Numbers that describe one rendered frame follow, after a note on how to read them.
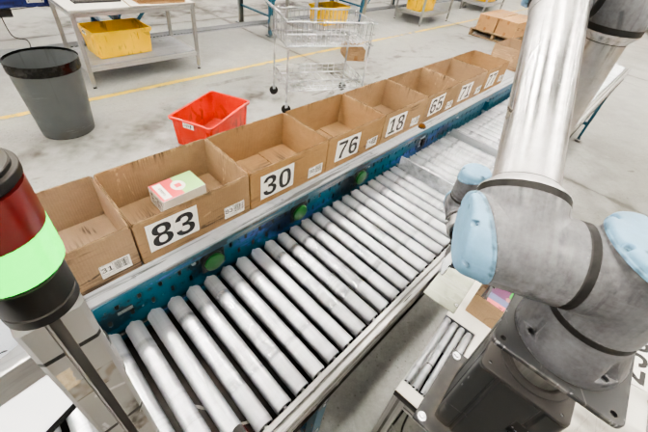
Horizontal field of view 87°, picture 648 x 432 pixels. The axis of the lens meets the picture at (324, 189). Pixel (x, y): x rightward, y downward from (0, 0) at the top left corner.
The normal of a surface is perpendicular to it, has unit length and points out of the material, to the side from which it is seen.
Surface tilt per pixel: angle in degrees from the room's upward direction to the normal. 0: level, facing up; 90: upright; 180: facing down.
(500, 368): 0
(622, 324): 95
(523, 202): 39
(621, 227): 4
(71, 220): 89
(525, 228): 32
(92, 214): 89
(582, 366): 70
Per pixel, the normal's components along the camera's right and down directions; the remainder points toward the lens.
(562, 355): -0.66, 0.08
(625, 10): -0.38, 0.61
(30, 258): 0.90, 0.35
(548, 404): 0.11, -0.77
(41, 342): 0.70, 0.51
